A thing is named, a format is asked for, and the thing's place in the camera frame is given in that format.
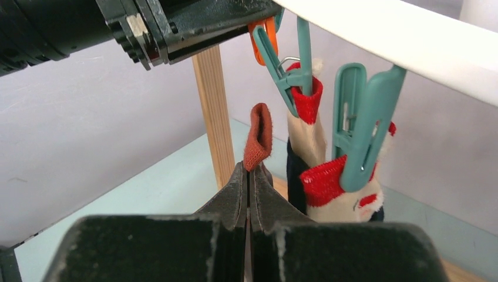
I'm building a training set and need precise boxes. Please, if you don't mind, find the wooden hanger stand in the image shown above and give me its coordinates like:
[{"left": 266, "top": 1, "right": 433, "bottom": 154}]
[{"left": 192, "top": 46, "right": 497, "bottom": 281}]

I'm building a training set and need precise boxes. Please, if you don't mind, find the orange front clothespin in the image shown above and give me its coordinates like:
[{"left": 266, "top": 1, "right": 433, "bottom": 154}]
[{"left": 247, "top": 16, "right": 278, "bottom": 66}]

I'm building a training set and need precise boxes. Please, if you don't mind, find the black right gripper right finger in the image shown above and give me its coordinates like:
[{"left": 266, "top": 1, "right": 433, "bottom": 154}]
[{"left": 248, "top": 167, "right": 448, "bottom": 281}]

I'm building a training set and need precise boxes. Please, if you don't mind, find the navy santa sock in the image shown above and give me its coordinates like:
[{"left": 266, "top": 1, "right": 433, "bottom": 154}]
[
  {"left": 287, "top": 58, "right": 327, "bottom": 214},
  {"left": 300, "top": 120, "right": 398, "bottom": 223}
]

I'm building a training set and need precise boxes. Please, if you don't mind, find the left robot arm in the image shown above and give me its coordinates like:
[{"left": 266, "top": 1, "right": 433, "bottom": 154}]
[{"left": 1, "top": 0, "right": 282, "bottom": 76}]

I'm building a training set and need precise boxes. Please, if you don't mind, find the orange cuffed grey sock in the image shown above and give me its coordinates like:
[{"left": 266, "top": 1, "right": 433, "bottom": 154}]
[{"left": 243, "top": 103, "right": 272, "bottom": 172}]

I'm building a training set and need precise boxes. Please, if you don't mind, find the white round clip hanger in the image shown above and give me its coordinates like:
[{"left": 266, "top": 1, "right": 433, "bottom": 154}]
[{"left": 280, "top": 1, "right": 497, "bottom": 106}]

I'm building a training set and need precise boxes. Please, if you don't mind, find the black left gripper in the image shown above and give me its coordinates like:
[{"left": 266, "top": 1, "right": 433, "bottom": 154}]
[{"left": 97, "top": 0, "right": 282, "bottom": 70}]

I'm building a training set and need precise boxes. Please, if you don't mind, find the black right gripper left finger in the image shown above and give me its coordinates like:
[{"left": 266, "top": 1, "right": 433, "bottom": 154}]
[{"left": 44, "top": 163, "right": 247, "bottom": 281}]

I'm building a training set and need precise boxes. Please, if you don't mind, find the teal clothespin holding sock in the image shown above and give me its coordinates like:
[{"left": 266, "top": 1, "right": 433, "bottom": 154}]
[{"left": 332, "top": 63, "right": 406, "bottom": 193}]

